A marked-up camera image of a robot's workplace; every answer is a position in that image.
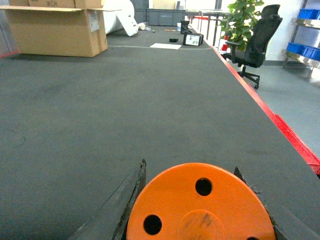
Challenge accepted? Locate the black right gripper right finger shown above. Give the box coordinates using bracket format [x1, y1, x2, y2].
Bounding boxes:
[234, 166, 320, 240]

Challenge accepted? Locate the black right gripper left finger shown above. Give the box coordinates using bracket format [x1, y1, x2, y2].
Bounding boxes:
[69, 159, 147, 240]

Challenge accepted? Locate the orange cylindrical cap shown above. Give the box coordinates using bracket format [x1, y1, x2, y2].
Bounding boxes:
[126, 163, 276, 240]

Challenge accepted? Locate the steel shelf rack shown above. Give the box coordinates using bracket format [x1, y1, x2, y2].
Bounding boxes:
[282, 0, 320, 78]

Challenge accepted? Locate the blue bin lower shelf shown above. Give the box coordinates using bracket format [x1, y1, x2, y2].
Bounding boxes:
[286, 42, 320, 61]

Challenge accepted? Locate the blue bin shelf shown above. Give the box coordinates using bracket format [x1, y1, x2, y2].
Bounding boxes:
[297, 8, 320, 20]
[286, 42, 320, 61]

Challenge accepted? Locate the blue bin upper shelf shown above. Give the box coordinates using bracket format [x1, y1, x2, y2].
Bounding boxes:
[297, 8, 320, 20]

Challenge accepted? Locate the black office chair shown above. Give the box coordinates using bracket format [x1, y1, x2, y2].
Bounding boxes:
[221, 4, 283, 89]

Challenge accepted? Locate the white paper sheet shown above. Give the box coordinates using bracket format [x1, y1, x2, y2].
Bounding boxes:
[150, 43, 182, 50]

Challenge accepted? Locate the small black round object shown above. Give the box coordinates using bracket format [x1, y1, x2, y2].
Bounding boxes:
[169, 38, 179, 43]

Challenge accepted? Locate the large open cardboard box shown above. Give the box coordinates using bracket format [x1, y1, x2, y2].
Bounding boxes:
[0, 5, 108, 58]

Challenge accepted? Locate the black framed tablet device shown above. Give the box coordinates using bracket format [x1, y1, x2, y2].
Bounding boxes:
[183, 33, 204, 46]

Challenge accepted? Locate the white foam roll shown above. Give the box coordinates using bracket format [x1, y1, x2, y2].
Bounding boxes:
[103, 0, 139, 37]

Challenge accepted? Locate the black box device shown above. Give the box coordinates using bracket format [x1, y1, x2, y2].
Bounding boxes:
[180, 20, 190, 35]

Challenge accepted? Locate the green potted plant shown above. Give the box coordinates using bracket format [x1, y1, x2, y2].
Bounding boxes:
[219, 0, 265, 51]

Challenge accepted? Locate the grey plastic crate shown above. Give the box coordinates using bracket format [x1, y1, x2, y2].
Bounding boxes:
[146, 8, 186, 26]

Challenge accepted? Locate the small cardboard box on top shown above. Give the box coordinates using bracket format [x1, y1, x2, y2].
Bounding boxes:
[8, 0, 105, 9]

